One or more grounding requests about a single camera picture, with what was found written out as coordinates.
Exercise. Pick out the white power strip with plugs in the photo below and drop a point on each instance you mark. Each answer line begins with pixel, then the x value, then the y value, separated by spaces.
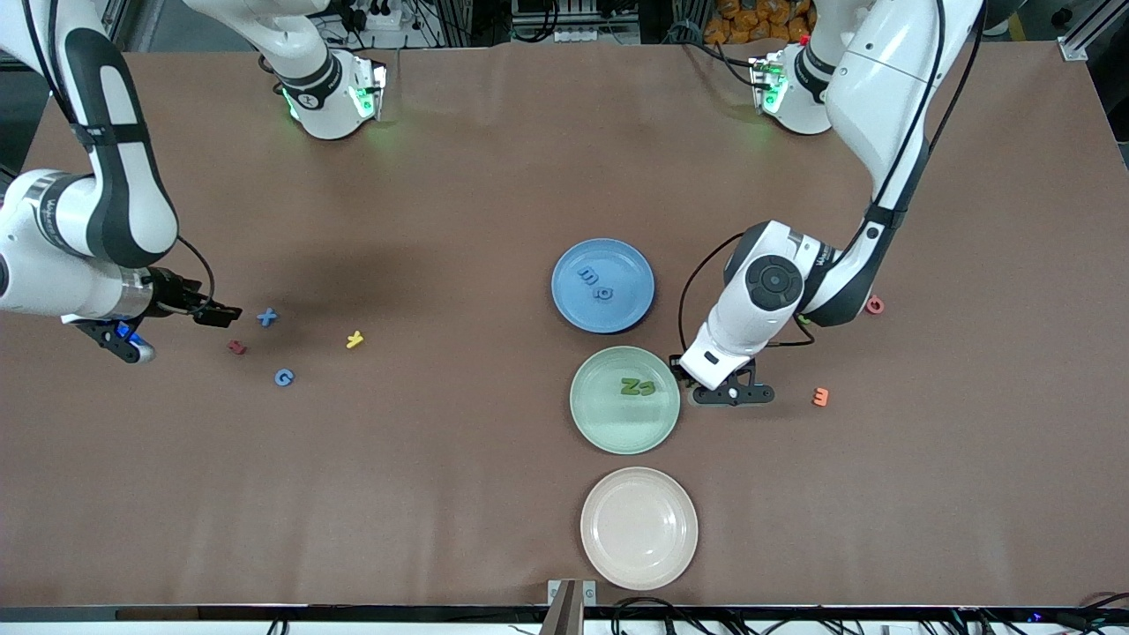
pixel 379 19

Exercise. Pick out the bag of orange objects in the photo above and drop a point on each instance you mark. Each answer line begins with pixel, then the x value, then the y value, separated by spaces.
pixel 750 22

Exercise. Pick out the yellow letter Y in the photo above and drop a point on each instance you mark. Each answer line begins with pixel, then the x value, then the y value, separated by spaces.
pixel 355 339

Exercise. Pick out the green plate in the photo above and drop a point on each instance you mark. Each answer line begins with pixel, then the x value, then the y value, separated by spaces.
pixel 624 423

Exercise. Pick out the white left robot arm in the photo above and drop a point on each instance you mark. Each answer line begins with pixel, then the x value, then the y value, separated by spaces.
pixel 882 88

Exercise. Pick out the pink beige plate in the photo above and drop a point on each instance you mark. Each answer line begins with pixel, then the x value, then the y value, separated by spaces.
pixel 639 529

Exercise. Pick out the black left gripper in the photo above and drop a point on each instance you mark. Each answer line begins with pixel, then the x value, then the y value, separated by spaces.
pixel 676 370

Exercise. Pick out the aluminium frame profile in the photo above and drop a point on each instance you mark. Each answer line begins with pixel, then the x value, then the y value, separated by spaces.
pixel 1074 48

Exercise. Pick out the red letter Q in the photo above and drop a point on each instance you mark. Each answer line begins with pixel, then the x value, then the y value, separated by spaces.
pixel 878 308

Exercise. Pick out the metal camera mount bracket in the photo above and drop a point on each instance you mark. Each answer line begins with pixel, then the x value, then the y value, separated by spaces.
pixel 571 608

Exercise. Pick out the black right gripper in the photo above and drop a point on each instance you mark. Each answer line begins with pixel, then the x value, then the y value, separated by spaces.
pixel 173 292

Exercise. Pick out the orange letter E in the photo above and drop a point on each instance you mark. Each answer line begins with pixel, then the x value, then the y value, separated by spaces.
pixel 826 397

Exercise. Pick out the blue letter a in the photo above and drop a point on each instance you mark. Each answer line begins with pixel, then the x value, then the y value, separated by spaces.
pixel 599 294

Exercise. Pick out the brown table cover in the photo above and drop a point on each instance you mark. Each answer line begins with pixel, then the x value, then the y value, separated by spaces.
pixel 441 494

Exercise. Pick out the blue plate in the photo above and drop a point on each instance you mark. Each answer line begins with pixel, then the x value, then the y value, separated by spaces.
pixel 631 309

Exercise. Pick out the blue letter m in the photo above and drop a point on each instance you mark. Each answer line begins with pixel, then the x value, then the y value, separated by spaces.
pixel 587 275

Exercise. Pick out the blue letter X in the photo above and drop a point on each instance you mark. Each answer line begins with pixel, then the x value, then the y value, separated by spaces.
pixel 266 317

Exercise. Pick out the green letter N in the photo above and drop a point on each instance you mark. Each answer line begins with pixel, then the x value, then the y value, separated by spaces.
pixel 629 386

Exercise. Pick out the blue letter G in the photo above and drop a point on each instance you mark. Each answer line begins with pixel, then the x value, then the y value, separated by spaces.
pixel 276 377

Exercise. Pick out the white socket strip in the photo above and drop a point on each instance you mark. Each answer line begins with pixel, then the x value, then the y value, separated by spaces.
pixel 582 35

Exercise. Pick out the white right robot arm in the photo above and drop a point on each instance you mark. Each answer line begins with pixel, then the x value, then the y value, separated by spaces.
pixel 53 282

